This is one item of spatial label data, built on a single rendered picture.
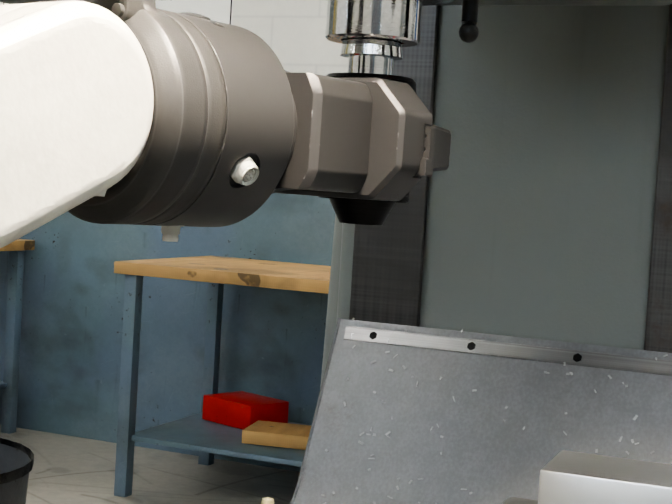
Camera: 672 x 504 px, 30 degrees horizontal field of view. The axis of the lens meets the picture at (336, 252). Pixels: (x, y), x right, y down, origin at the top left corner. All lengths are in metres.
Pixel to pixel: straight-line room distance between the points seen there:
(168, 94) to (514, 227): 0.56
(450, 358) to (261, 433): 3.71
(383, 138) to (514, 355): 0.45
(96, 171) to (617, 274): 0.61
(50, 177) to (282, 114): 0.13
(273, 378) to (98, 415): 0.90
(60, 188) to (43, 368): 5.52
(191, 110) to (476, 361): 0.55
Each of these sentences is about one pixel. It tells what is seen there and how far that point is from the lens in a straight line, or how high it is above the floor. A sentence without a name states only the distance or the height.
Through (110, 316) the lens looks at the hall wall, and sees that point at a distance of 5.71.
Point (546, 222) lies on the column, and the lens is 0.99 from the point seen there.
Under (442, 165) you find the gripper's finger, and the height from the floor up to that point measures 1.22.
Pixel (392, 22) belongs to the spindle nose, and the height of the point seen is 1.29.
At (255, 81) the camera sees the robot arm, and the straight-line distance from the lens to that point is 0.51.
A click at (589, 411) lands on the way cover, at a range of 0.96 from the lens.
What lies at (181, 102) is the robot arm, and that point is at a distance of 0.47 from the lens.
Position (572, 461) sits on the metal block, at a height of 1.08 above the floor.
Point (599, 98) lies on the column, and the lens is 0.98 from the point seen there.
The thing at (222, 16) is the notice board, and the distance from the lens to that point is 5.48.
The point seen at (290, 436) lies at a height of 0.28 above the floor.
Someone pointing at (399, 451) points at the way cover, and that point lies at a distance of 0.98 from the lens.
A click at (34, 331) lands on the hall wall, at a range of 5.95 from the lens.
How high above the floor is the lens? 1.21
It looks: 3 degrees down
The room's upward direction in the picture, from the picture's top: 3 degrees clockwise
